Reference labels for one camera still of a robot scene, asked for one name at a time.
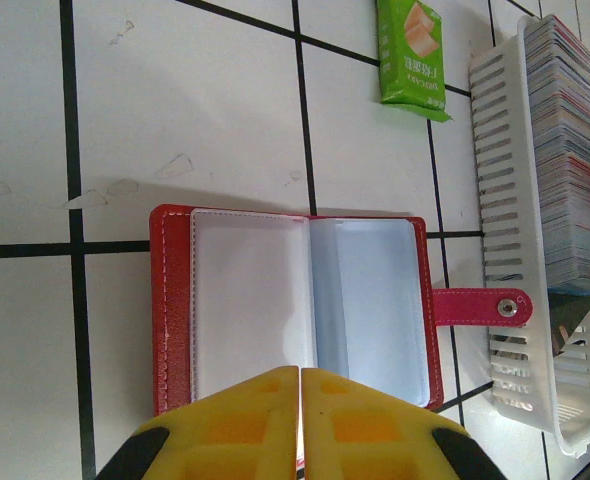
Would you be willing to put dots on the white slotted plastic basket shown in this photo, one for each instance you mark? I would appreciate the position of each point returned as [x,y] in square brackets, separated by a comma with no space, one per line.
[527,200]

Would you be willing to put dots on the red leather card holder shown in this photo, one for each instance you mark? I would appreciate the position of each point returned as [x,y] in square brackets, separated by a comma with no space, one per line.
[175,300]

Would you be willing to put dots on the stack of credit cards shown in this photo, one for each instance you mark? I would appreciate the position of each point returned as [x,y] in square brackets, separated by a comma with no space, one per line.
[575,150]

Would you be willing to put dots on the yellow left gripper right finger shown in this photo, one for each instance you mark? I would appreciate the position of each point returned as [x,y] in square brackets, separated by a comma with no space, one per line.
[375,440]

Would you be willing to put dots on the green snack packet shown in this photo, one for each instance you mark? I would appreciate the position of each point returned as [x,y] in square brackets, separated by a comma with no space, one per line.
[410,60]

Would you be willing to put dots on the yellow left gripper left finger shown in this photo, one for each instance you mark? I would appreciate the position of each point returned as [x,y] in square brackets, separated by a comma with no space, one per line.
[235,440]

